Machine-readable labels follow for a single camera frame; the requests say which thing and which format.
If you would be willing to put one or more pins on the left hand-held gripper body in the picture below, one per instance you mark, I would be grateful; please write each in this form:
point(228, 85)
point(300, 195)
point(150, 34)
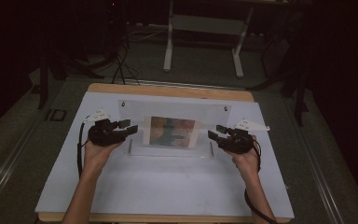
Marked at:
point(104, 135)

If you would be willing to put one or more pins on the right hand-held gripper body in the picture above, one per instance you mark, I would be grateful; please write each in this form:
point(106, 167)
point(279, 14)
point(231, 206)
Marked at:
point(239, 141)

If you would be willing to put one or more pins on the photo card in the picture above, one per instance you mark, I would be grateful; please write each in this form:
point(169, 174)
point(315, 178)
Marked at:
point(171, 132)

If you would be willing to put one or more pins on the clear acrylic photo frame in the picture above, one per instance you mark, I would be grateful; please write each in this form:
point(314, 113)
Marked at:
point(174, 107)

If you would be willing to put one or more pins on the person's left hand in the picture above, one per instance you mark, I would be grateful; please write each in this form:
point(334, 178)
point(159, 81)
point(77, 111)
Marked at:
point(98, 157)

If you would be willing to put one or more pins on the person's right hand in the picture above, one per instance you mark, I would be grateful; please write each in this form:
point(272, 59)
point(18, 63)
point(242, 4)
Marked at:
point(248, 165)

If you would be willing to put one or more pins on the white table board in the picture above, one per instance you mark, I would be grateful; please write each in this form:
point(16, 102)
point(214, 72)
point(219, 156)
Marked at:
point(136, 186)

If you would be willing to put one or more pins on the black metal stand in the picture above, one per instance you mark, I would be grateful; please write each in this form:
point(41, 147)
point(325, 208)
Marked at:
point(43, 81)
point(299, 93)

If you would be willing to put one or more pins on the black floor bracket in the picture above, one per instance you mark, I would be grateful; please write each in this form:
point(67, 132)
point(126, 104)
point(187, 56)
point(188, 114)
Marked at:
point(56, 110)

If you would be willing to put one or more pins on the white metal desk frame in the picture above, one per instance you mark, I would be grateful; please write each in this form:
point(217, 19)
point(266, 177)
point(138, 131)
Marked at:
point(167, 46)

